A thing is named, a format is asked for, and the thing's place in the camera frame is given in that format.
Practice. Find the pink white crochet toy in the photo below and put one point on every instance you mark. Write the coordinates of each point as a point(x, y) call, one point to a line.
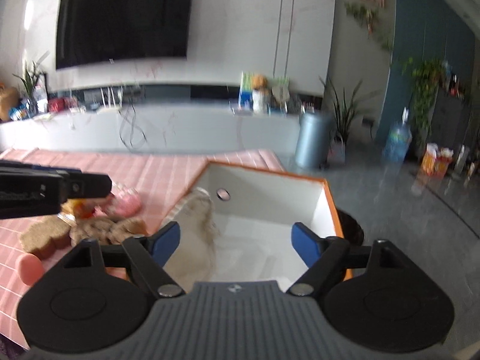
point(123, 201)

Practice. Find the yellow snack packet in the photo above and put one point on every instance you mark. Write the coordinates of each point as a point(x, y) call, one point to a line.
point(79, 208)

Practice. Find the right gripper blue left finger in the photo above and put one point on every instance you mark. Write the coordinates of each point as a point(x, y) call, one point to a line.
point(148, 255)

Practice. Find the beige cloth bag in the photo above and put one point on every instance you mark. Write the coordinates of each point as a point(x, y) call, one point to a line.
point(194, 260)

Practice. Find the black wall television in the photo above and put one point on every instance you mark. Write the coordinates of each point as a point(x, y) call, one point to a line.
point(98, 31)

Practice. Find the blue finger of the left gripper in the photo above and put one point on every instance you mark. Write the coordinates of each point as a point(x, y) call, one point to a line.
point(85, 186)
point(19, 167)

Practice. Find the grey metal trash bin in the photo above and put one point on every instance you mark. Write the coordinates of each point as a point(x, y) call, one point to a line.
point(314, 139)

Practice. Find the black round basket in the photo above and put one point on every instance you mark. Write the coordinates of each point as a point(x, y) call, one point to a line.
point(352, 231)

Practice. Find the pink checkered tablecloth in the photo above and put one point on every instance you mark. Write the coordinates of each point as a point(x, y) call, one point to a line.
point(159, 179)

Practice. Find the orange snack box on floor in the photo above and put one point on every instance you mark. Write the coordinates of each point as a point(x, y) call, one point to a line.
point(436, 160)

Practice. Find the brown round vase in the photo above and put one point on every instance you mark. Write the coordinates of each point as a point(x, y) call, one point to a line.
point(9, 98)

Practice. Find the brown toast plush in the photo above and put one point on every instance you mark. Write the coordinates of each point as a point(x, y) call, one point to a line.
point(42, 239)

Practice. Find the brown fuzzy plush toy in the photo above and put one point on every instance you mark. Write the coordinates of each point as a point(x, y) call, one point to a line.
point(107, 231)

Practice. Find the hanging wall plant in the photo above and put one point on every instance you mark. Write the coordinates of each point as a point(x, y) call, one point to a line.
point(371, 20)

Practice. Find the left potted plant on console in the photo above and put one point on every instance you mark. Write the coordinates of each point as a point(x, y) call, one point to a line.
point(35, 89)

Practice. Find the white wifi router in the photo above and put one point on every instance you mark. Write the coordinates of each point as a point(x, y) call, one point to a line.
point(112, 100)

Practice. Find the tall green climbing plant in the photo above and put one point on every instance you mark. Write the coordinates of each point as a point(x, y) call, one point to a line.
point(426, 76)

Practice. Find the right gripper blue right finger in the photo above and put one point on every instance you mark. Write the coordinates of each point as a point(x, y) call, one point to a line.
point(325, 258)

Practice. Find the blue water jug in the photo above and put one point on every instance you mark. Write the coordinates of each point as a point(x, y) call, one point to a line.
point(398, 140)

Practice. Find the white tv console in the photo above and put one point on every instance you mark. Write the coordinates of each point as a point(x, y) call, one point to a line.
point(161, 129)

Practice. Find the pink foam egg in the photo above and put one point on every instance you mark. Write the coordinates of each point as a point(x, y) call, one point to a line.
point(29, 269)

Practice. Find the orange white storage box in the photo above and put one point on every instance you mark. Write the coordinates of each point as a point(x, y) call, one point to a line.
point(254, 210)

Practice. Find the potted plant by bin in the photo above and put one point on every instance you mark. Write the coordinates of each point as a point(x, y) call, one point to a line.
point(346, 109)

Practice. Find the teddy bear on console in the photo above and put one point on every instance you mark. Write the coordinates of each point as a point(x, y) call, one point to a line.
point(260, 93)

